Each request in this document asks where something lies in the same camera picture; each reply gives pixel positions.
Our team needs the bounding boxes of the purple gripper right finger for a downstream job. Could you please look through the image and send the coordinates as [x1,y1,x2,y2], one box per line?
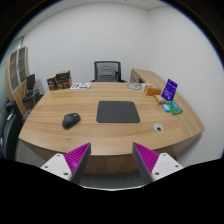
[132,142,182,185]

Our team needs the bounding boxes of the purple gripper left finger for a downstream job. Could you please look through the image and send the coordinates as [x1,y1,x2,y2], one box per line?
[41,143,91,185]

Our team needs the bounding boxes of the black computer mouse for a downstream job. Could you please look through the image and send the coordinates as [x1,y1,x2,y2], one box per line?
[62,113,81,129]

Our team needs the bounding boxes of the dark grey mouse pad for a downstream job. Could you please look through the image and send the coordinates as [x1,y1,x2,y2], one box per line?
[96,101,140,123]

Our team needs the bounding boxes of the small blue box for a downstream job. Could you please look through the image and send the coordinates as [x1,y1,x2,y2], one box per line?
[162,104,170,112]

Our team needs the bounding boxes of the green box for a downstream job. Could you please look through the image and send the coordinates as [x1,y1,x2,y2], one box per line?
[167,101,183,115]

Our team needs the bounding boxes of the wooden desk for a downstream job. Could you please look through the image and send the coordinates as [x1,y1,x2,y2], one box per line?
[18,81,206,175]

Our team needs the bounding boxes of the small yellow box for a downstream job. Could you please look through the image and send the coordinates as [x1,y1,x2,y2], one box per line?
[154,95,166,104]

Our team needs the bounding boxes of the orange cardboard box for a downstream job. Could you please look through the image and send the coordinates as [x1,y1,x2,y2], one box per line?
[144,85,161,96]

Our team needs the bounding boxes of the black chair at left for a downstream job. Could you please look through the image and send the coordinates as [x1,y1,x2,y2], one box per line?
[0,101,24,160]

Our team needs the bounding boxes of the purple acrylic sign stand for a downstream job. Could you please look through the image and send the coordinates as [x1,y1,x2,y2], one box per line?
[161,79,178,101]

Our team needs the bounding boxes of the black chair by cabinet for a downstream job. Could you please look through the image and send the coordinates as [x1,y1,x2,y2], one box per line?
[22,74,40,105]

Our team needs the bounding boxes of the round white plate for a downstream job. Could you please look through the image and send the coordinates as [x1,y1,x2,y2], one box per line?
[127,83,143,90]

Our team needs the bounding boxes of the wooden side credenza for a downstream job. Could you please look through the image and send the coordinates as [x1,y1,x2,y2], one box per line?
[130,69,166,89]

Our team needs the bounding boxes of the brown and black boxes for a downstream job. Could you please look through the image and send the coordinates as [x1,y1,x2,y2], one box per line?
[47,71,72,91]

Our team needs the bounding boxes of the grey mesh office chair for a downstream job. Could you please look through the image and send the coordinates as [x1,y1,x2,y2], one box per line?
[93,61,123,82]

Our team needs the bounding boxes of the wooden bookshelf cabinet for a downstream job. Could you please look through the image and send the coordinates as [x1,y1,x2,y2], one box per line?
[5,47,30,115]

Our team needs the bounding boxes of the desk cable grommet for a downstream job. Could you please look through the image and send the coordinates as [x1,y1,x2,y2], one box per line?
[154,123,163,132]

